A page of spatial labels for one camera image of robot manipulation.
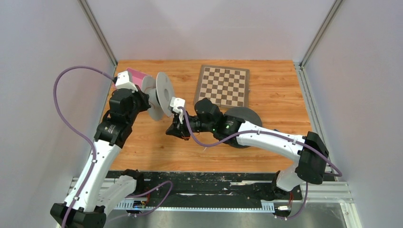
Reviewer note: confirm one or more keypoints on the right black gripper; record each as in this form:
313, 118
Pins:
177, 129

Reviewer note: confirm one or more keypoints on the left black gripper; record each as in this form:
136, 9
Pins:
143, 97

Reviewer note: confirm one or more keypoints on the white cable spool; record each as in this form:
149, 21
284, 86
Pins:
160, 91

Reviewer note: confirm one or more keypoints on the black cable spool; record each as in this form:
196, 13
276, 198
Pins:
246, 114

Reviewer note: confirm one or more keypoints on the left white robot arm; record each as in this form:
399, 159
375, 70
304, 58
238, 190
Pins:
85, 206

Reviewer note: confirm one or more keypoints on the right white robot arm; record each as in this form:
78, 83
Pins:
240, 128

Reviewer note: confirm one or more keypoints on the pink plastic box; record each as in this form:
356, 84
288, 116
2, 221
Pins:
137, 76

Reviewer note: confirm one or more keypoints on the wooden chessboard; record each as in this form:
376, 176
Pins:
224, 86

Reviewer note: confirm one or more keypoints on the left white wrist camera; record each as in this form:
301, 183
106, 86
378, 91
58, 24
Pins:
124, 80

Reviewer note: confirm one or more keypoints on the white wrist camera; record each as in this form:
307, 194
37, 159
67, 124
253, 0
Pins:
177, 106
124, 80

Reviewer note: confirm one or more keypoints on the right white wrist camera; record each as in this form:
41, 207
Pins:
177, 106

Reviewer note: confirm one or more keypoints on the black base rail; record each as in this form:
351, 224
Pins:
211, 189

